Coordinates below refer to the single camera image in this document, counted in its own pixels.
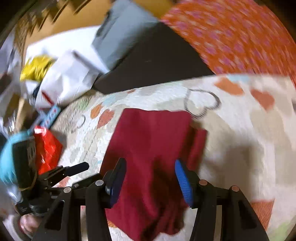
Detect left hand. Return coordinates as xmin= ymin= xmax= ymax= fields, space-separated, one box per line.
xmin=19 ymin=213 xmax=43 ymax=239

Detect red plastic bag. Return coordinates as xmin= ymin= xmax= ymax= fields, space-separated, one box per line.
xmin=34 ymin=126 xmax=63 ymax=175

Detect yellow plastic bag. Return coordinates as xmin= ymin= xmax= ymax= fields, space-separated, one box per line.
xmin=20 ymin=55 xmax=56 ymax=82

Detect light blue printed box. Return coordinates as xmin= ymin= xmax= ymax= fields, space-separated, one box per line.
xmin=39 ymin=105 xmax=61 ymax=129

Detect wooden chair frame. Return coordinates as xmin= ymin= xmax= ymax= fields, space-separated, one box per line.
xmin=12 ymin=0 xmax=93 ymax=54

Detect black cushion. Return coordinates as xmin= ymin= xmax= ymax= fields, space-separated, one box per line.
xmin=93 ymin=22 xmax=214 ymax=94

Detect grey pillow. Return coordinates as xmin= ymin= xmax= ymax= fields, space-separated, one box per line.
xmin=92 ymin=1 xmax=159 ymax=70

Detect orange floral fabric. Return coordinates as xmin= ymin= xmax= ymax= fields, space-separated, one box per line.
xmin=161 ymin=1 xmax=295 ymax=81

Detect dark red shirt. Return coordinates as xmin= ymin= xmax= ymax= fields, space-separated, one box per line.
xmin=100 ymin=108 xmax=207 ymax=240

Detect white heart-patterned quilt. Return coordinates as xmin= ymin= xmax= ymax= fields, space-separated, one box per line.
xmin=51 ymin=75 xmax=295 ymax=240

